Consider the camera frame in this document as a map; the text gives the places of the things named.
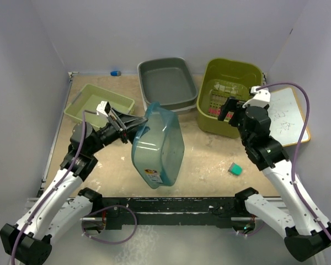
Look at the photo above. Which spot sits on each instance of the small blue object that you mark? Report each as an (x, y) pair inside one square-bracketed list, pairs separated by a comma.
[(115, 73)]

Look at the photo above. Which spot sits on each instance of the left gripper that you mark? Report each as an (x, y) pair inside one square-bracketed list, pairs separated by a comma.
[(123, 124)]

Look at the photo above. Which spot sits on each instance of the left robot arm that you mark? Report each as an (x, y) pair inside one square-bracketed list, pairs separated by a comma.
[(30, 239)]

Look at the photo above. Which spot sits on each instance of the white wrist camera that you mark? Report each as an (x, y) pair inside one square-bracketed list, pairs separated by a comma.
[(103, 108), (261, 97)]

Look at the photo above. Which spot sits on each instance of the white perforated plastic basket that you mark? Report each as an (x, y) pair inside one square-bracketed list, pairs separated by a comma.
[(179, 111)]

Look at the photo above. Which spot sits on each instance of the grey plastic tray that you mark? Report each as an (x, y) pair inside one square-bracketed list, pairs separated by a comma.
[(167, 81)]

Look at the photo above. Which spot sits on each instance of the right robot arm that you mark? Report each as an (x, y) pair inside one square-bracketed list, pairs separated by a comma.
[(305, 229)]

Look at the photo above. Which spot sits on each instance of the teal transparent plastic tub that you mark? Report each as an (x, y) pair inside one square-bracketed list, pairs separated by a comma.
[(158, 148)]

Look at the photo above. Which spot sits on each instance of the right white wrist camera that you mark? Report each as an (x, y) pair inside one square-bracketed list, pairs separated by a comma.
[(261, 97)]

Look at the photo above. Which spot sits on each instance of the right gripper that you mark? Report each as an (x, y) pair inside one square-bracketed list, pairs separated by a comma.
[(232, 105)]

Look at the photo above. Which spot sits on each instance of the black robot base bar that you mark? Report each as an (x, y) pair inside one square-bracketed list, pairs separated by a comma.
[(220, 212)]

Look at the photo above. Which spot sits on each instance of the pink item under bin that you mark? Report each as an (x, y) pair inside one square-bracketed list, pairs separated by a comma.
[(214, 112)]

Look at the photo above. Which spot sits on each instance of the olive green plastic bin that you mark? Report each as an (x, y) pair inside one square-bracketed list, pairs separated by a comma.
[(224, 78)]

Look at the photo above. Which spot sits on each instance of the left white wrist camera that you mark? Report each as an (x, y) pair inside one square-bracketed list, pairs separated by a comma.
[(103, 108)]

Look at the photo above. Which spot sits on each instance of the light green plastic basket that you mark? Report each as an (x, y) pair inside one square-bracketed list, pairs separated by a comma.
[(90, 96)]

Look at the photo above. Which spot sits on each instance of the small whiteboard yellow frame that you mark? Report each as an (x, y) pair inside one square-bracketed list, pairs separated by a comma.
[(286, 116)]

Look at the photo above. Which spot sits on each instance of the green whiteboard eraser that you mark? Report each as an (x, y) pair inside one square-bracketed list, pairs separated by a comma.
[(235, 169)]

